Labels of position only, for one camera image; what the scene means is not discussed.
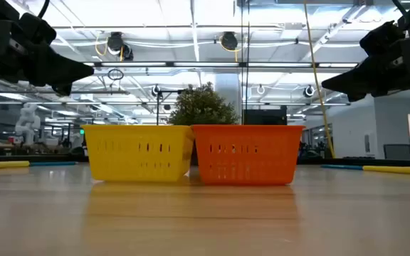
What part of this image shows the black keyboard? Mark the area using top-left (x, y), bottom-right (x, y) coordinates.
top-left (243, 108), bottom-right (288, 126)

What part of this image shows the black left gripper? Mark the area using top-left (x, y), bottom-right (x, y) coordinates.
top-left (0, 13), bottom-right (95, 97)

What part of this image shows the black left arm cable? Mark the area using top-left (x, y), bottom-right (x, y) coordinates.
top-left (37, 0), bottom-right (51, 19)

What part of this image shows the large black cable reel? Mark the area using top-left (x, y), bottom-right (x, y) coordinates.
top-left (105, 31), bottom-right (135, 61)
top-left (220, 31), bottom-right (240, 53)

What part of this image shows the blue pen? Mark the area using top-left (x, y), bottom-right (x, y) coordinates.
top-left (29, 161), bottom-right (79, 167)
top-left (320, 164), bottom-right (364, 171)

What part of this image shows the green potted plant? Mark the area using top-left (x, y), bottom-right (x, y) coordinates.
top-left (167, 81), bottom-right (241, 166)

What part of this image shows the thin black cable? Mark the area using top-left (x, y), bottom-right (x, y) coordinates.
top-left (246, 0), bottom-right (251, 125)

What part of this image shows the black pole stand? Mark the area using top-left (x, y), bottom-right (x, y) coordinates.
top-left (156, 89), bottom-right (186, 126)

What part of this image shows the yellow plastic basket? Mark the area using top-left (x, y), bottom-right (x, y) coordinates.
top-left (82, 124), bottom-right (194, 183)

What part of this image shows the long ceiling light bar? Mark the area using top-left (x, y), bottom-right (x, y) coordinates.
top-left (83, 61), bottom-right (359, 69)

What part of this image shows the yellow hanging cable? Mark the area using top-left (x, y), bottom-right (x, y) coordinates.
top-left (303, 0), bottom-right (337, 159)

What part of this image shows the orange plastic basket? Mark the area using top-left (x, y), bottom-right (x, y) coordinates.
top-left (190, 124), bottom-right (306, 186)

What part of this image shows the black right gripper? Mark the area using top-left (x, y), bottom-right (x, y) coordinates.
top-left (321, 20), bottom-right (410, 103)

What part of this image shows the dark office chair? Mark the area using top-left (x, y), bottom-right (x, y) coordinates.
top-left (383, 143), bottom-right (410, 161)

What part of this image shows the black metal table frame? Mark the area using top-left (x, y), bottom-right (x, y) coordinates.
top-left (0, 154), bottom-right (410, 168)

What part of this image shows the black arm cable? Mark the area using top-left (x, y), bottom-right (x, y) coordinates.
top-left (391, 0), bottom-right (409, 21)
top-left (37, 0), bottom-right (51, 19)

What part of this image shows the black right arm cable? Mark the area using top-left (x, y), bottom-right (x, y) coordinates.
top-left (391, 0), bottom-right (409, 21)

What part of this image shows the black hanging cable loop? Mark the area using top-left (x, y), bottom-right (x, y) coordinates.
top-left (107, 68), bottom-right (125, 81)

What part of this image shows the white robot figure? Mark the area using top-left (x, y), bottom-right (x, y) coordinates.
top-left (14, 102), bottom-right (42, 146)

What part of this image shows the yellow pencil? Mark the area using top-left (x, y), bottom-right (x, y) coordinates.
top-left (362, 165), bottom-right (410, 176)
top-left (0, 160), bottom-right (31, 170)

